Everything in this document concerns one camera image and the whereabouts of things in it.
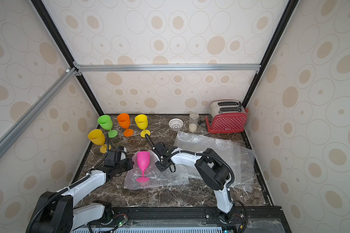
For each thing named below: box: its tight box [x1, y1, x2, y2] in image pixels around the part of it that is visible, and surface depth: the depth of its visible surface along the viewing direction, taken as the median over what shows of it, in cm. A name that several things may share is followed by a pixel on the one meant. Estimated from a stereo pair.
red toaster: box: [205, 99, 249, 134], surface depth 104 cm
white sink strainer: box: [168, 117, 184, 131], surface depth 112 cm
